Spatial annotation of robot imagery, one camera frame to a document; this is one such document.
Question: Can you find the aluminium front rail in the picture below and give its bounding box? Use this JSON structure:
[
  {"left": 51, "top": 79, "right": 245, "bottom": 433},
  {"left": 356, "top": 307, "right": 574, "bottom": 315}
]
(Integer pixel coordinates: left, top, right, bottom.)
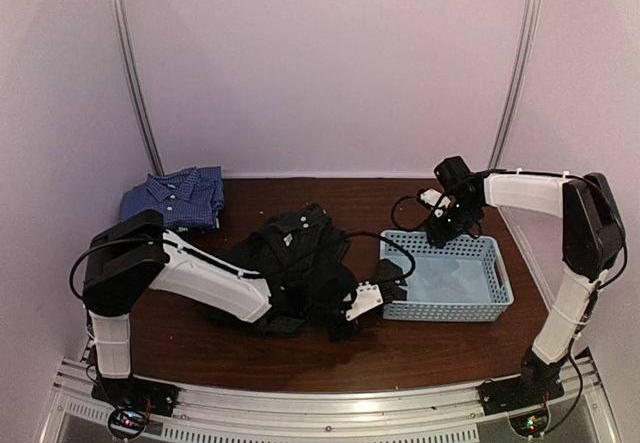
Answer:
[{"left": 35, "top": 356, "right": 622, "bottom": 442}]

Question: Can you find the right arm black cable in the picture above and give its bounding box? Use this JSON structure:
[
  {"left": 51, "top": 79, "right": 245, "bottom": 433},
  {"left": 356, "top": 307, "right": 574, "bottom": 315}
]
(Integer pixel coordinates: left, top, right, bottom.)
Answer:
[{"left": 389, "top": 193, "right": 436, "bottom": 234}]

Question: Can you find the light blue perforated plastic basket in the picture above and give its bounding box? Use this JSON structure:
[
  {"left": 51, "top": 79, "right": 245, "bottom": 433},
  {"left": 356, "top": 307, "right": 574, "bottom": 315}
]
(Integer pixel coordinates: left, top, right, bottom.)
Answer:
[{"left": 379, "top": 230, "right": 514, "bottom": 323}]

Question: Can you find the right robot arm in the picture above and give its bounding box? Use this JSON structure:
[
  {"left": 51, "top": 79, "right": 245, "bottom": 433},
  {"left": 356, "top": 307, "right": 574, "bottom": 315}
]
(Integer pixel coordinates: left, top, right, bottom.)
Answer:
[{"left": 417, "top": 156, "right": 627, "bottom": 405}]

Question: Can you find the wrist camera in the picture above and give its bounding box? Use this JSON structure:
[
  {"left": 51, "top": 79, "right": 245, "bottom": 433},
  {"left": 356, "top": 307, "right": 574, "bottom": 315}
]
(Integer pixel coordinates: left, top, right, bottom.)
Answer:
[
  {"left": 344, "top": 283, "right": 384, "bottom": 321},
  {"left": 418, "top": 188, "right": 451, "bottom": 218}
]

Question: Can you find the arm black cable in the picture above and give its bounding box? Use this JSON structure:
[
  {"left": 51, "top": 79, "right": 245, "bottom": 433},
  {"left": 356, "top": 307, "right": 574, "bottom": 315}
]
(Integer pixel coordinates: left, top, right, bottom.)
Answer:
[
  {"left": 389, "top": 193, "right": 436, "bottom": 234},
  {"left": 259, "top": 231, "right": 416, "bottom": 284}
]

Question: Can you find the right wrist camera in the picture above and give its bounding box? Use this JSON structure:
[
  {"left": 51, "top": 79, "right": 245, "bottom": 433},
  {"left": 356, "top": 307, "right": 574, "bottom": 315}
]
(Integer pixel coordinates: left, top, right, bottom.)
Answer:
[{"left": 418, "top": 188, "right": 451, "bottom": 218}]

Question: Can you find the black pinstriped long sleeve shirt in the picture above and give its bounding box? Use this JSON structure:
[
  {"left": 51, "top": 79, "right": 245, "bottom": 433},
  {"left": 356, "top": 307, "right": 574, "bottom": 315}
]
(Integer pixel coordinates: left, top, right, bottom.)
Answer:
[{"left": 197, "top": 204, "right": 360, "bottom": 341}]

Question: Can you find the left aluminium corner post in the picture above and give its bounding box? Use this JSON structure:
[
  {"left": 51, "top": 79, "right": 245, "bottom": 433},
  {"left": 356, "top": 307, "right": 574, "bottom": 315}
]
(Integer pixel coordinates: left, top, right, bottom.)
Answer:
[{"left": 110, "top": 0, "right": 165, "bottom": 176}]

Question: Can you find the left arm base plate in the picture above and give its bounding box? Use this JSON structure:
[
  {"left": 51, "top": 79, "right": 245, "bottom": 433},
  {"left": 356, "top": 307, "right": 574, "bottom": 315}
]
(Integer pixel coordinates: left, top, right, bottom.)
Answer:
[{"left": 91, "top": 378, "right": 179, "bottom": 440}]

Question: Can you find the blue checked shirt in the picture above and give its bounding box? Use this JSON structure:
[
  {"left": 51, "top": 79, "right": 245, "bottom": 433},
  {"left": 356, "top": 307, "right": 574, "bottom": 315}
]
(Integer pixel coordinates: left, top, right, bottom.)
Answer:
[{"left": 120, "top": 166, "right": 225, "bottom": 230}]

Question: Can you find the aluminium corner post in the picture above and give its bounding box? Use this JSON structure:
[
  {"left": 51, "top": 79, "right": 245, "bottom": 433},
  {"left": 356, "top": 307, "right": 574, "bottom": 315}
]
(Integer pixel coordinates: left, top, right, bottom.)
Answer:
[
  {"left": 110, "top": 0, "right": 165, "bottom": 176},
  {"left": 488, "top": 0, "right": 542, "bottom": 168}
]

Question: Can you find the right aluminium corner post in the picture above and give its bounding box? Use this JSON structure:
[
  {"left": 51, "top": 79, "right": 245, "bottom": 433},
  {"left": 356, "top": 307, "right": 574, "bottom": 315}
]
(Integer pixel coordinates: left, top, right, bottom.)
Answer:
[{"left": 488, "top": 0, "right": 542, "bottom": 168}]

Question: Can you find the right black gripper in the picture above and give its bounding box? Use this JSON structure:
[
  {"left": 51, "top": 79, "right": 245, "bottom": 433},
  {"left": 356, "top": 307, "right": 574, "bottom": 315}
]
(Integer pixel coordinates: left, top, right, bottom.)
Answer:
[{"left": 426, "top": 198, "right": 482, "bottom": 248}]

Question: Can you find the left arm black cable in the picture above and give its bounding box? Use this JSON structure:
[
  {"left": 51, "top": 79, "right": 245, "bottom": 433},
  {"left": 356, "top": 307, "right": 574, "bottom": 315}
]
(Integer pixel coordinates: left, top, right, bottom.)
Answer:
[{"left": 259, "top": 231, "right": 416, "bottom": 284}]

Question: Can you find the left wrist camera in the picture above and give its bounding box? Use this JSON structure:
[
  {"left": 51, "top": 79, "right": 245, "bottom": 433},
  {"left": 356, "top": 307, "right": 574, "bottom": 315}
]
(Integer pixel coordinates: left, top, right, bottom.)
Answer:
[{"left": 344, "top": 283, "right": 384, "bottom": 321}]

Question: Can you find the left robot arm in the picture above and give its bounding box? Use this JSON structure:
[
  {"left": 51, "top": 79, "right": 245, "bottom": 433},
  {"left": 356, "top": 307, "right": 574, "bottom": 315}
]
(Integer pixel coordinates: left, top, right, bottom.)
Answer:
[{"left": 72, "top": 204, "right": 417, "bottom": 407}]

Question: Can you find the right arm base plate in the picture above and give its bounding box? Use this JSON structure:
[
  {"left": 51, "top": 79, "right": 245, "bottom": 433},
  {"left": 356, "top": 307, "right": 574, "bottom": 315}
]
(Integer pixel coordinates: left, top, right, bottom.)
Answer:
[{"left": 477, "top": 377, "right": 565, "bottom": 439}]

